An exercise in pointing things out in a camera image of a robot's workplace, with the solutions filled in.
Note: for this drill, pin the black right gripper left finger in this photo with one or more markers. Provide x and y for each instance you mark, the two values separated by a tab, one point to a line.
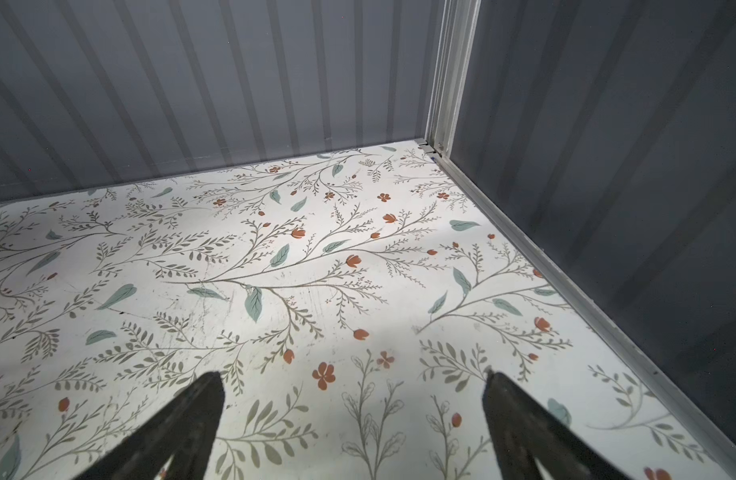
178	439

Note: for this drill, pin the aluminium frame corner post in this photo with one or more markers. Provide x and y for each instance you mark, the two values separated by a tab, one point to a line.
458	32

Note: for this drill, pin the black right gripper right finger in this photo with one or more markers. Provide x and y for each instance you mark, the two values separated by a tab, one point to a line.
528	439

